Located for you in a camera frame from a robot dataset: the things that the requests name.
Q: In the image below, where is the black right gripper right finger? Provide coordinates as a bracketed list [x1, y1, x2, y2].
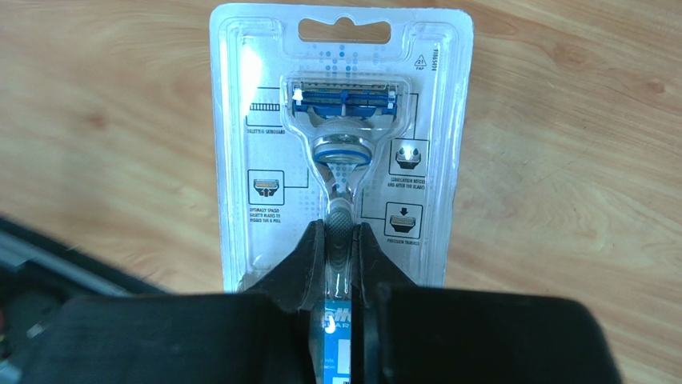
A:
[351, 224, 622, 383]

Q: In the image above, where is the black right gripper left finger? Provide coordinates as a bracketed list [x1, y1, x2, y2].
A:
[17, 221, 325, 383]

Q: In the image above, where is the clear blue razor blister pack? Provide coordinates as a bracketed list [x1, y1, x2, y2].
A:
[209, 3, 474, 383]

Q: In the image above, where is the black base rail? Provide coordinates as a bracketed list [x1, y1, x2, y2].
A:
[1, 215, 163, 383]

